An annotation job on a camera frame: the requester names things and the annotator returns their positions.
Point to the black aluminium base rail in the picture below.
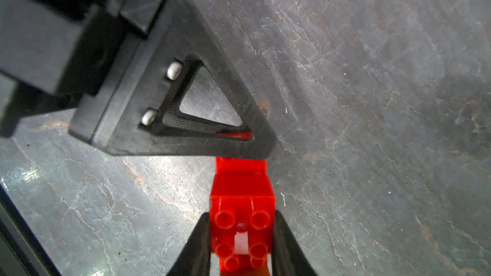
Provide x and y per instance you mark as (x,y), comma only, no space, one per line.
(21,252)

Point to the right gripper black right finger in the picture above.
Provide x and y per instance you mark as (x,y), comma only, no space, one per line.
(288,258)

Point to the small red brick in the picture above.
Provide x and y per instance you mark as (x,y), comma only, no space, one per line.
(242,213)

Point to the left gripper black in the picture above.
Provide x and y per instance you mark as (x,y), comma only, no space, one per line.
(54,52)

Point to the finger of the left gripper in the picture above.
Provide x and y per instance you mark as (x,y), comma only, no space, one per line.
(136,112)

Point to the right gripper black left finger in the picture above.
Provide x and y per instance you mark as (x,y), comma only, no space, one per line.
(195,257)

